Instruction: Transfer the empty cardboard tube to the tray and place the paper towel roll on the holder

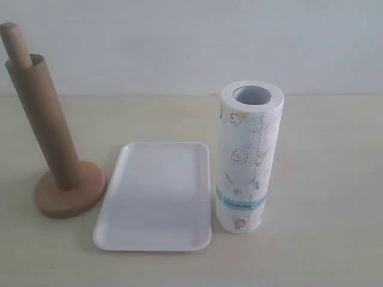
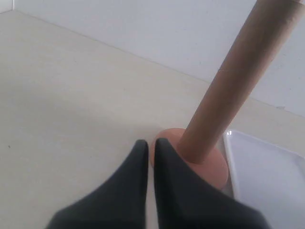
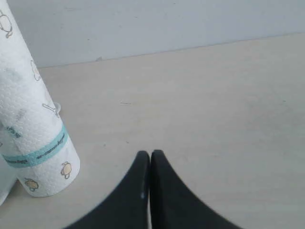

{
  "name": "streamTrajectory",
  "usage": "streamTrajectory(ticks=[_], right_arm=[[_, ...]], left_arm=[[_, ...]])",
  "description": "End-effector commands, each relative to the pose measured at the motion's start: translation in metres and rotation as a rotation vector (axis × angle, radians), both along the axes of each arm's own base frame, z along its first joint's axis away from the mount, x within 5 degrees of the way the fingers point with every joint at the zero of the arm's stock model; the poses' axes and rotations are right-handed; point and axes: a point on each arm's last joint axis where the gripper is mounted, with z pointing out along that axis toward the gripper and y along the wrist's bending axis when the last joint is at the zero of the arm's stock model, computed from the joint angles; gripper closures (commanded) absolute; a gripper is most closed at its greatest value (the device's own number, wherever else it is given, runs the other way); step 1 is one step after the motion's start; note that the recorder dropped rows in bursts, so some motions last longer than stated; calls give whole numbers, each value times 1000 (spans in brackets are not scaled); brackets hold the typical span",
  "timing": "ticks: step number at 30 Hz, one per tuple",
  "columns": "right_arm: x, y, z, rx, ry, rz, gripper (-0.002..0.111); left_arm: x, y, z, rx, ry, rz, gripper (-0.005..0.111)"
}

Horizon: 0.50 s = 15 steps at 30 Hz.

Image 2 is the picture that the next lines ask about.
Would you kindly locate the white rectangular tray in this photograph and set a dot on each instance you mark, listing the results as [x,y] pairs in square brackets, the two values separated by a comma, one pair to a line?
[267,178]

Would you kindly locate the wooden paper towel holder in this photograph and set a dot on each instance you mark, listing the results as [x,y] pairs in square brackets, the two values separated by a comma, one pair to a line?
[213,169]

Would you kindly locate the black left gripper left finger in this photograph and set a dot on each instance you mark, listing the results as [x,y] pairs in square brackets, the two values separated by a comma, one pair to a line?
[119,203]

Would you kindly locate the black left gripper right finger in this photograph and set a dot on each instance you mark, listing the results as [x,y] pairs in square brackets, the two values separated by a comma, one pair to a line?
[185,201]

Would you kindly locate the brown cardboard tube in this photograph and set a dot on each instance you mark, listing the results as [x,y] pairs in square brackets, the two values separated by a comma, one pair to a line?
[266,29]

